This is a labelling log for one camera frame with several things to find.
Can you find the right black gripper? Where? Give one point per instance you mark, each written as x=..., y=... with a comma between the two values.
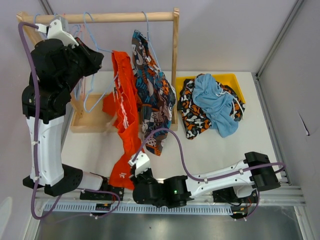
x=136, y=180

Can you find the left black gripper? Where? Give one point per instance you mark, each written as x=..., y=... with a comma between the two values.
x=93, y=57

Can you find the pink wire hanger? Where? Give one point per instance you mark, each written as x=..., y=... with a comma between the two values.
x=84, y=81

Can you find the bright orange shorts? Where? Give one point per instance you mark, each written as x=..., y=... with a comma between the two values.
x=122, y=104

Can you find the orange black camouflage shorts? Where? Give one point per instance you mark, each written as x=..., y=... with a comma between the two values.
x=194, y=118

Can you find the light blue shorts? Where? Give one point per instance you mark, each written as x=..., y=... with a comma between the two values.
x=216, y=103

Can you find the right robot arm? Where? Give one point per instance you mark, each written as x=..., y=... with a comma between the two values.
x=254, y=173

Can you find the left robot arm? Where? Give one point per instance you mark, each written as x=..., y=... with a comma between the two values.
x=58, y=68

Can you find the blue orange patterned shorts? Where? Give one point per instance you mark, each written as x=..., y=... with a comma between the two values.
x=156, y=96

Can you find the wooden clothes rack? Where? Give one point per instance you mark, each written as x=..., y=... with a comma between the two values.
x=96, y=121

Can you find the yellow plastic tray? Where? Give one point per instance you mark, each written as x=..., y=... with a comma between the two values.
x=228, y=79

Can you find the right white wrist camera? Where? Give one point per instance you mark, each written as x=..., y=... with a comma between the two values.
x=139, y=164

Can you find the aluminium mounting rail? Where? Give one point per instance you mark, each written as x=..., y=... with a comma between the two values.
x=224, y=202

